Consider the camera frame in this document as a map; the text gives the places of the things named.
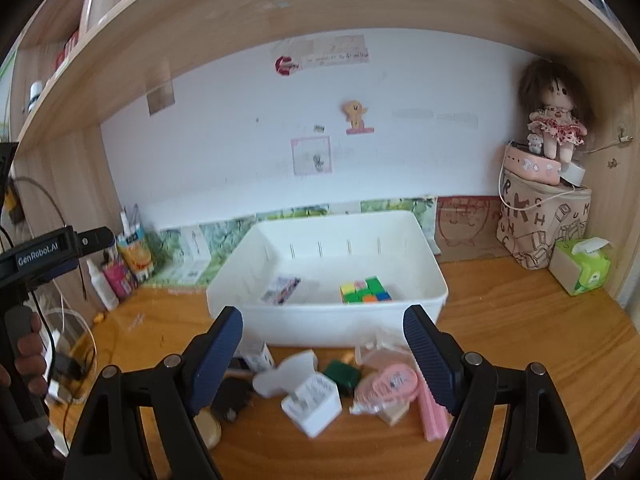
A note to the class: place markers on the white power adapter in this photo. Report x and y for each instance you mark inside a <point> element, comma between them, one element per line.
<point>313,405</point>

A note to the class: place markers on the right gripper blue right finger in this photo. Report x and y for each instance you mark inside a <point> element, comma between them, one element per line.
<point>438,356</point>

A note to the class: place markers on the rag doll brown hair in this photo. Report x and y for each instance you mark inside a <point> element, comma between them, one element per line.
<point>558,106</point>

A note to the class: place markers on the black plug charger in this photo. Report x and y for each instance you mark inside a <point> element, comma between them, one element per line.
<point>233,395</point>

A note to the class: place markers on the pink square sticker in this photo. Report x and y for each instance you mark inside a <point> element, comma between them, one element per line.
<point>311,156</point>

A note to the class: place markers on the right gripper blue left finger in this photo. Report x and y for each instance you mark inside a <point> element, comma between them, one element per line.
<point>208,356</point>

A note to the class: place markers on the printed canvas bag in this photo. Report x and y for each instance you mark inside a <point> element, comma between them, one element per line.
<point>534,216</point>

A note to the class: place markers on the pink correction tape dispenser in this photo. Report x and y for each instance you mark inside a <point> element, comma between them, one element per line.
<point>395,384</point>

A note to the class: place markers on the white angled plastic block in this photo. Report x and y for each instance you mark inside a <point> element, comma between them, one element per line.
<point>287,376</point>

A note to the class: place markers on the white spray bottle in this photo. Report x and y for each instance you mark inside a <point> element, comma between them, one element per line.
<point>102,287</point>

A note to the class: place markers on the colourful rubiks cube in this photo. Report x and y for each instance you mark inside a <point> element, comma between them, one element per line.
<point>364,291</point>

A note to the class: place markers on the pink hair roller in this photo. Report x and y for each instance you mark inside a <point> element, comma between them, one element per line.
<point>434,418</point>

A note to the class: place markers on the white plastic storage bin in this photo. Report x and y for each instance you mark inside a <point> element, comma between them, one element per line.
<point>332,250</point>

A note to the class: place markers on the green tissue pack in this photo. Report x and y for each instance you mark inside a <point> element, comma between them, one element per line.
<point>580,265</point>

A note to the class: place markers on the clear plastic toothpick box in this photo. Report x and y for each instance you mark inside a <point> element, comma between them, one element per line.
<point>289,289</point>

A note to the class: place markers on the beige white box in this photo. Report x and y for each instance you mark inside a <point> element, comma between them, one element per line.
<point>393,414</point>

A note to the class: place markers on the green perfume bottle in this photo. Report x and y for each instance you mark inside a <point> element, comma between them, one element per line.
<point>345,372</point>

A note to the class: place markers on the clear plastic cup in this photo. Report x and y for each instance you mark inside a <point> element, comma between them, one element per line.
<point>382,350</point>

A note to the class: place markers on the person left hand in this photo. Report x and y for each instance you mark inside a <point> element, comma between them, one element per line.
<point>30,362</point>

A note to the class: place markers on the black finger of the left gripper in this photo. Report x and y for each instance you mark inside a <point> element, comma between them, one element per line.
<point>95,240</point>

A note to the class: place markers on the red lips sticker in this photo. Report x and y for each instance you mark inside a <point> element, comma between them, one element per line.
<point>286,66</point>

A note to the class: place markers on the pink pencil case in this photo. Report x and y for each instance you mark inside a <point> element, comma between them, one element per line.
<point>531,167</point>

